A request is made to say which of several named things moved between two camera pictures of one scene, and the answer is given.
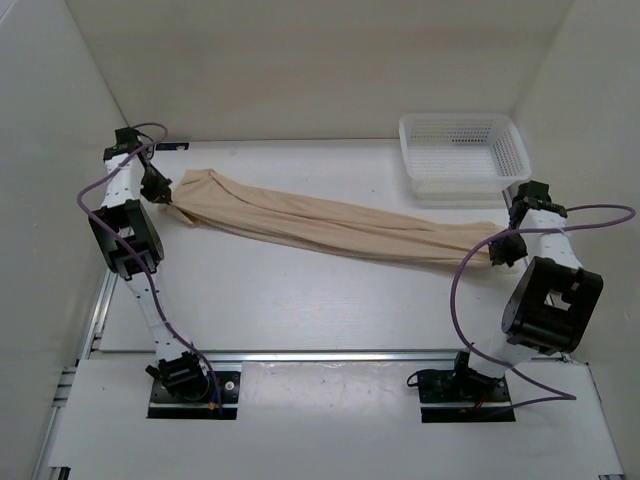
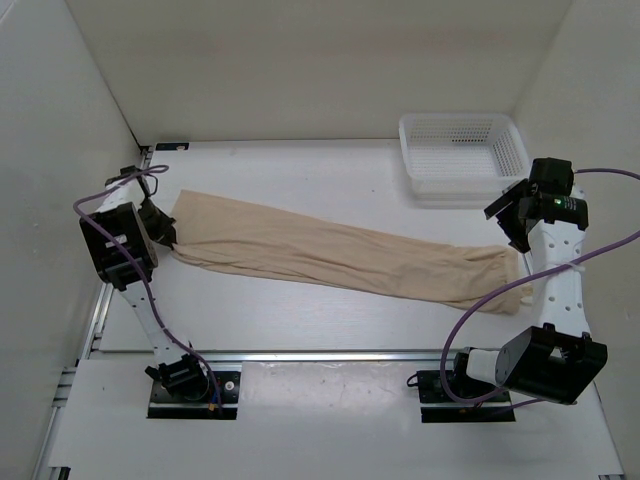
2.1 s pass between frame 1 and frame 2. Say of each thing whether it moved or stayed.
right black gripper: moved
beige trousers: moved
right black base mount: stayed
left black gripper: moved
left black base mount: stayed
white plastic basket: stayed
